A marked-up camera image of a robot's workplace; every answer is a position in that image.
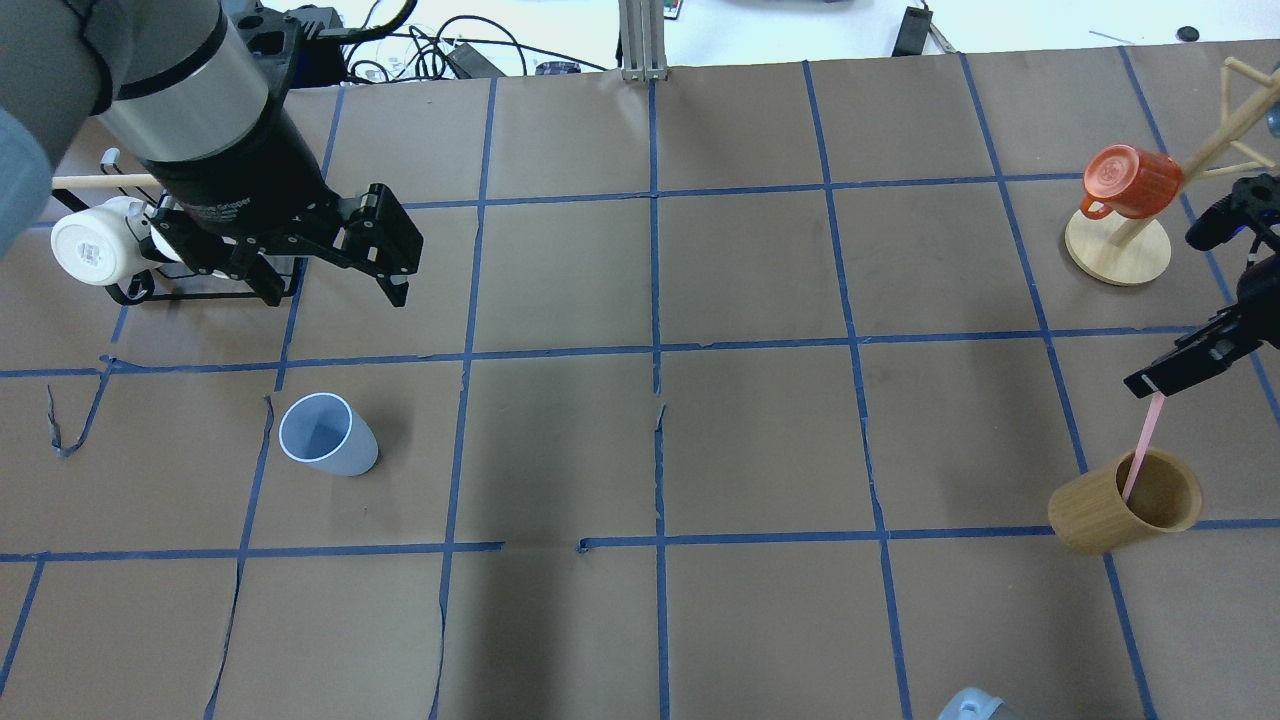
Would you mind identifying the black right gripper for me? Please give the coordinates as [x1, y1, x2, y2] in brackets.
[1123, 260, 1279, 398]

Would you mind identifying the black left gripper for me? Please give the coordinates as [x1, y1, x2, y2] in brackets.
[150, 183, 424, 307]

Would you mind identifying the pink chopstick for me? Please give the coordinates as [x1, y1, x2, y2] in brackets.
[1120, 391, 1167, 506]

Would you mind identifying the light blue cup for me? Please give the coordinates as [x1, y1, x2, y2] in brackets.
[276, 392, 380, 477]

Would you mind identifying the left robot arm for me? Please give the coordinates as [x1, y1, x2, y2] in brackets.
[3, 1, 424, 307]

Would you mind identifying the orange mug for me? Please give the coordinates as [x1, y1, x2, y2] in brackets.
[1079, 143, 1185, 220]

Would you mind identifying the bamboo cylinder holder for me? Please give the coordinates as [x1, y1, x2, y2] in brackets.
[1047, 448, 1203, 556]

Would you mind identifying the white mug near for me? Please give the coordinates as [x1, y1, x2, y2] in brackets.
[50, 196, 169, 287]

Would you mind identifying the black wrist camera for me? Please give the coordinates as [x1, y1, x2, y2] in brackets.
[1185, 173, 1279, 252]

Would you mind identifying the black wire cup rack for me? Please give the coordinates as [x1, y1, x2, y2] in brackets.
[99, 147, 305, 307]

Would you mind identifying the aluminium frame post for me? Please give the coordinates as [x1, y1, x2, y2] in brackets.
[618, 0, 669, 82]

